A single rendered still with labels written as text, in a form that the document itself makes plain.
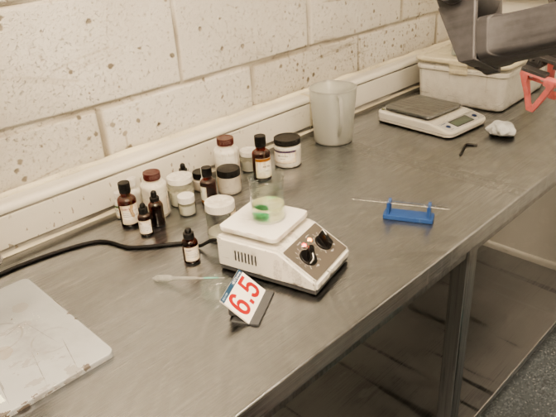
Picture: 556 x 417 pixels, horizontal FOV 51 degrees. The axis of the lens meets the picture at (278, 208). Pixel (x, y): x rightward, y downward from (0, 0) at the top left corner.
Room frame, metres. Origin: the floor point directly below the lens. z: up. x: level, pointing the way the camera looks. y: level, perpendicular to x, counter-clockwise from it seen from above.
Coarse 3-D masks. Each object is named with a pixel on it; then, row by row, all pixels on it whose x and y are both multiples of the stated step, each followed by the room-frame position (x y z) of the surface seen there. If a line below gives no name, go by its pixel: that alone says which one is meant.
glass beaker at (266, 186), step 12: (276, 168) 0.95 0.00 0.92; (252, 180) 0.93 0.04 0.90; (264, 180) 0.94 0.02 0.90; (276, 180) 0.94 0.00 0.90; (252, 192) 0.90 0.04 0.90; (264, 192) 0.89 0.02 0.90; (276, 192) 0.89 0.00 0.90; (252, 204) 0.90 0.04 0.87; (264, 204) 0.89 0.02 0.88; (276, 204) 0.89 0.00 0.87; (252, 216) 0.90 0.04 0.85; (264, 216) 0.89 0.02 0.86; (276, 216) 0.89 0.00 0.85
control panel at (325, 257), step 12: (312, 228) 0.91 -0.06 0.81; (300, 240) 0.87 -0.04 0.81; (312, 240) 0.88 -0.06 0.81; (336, 240) 0.90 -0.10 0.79; (288, 252) 0.83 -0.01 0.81; (324, 252) 0.86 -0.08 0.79; (336, 252) 0.87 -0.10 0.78; (300, 264) 0.82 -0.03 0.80; (324, 264) 0.84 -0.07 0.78; (312, 276) 0.80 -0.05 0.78
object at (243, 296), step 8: (240, 280) 0.80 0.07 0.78; (248, 280) 0.81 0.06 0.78; (232, 288) 0.78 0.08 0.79; (240, 288) 0.79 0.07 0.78; (248, 288) 0.80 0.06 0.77; (256, 288) 0.81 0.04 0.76; (232, 296) 0.76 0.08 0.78; (240, 296) 0.77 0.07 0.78; (248, 296) 0.78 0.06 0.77; (256, 296) 0.79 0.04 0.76; (232, 304) 0.74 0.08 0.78; (240, 304) 0.75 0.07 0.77; (248, 304) 0.76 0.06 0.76; (240, 312) 0.74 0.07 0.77; (248, 312) 0.75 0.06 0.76
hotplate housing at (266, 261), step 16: (304, 224) 0.92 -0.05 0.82; (224, 240) 0.88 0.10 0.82; (240, 240) 0.87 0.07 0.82; (256, 240) 0.87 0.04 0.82; (288, 240) 0.86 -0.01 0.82; (224, 256) 0.89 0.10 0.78; (240, 256) 0.87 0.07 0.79; (256, 256) 0.85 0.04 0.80; (272, 256) 0.83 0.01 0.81; (256, 272) 0.85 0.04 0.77; (272, 272) 0.83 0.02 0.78; (288, 272) 0.82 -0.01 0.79; (304, 272) 0.80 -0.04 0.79; (304, 288) 0.80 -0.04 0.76; (320, 288) 0.81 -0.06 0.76
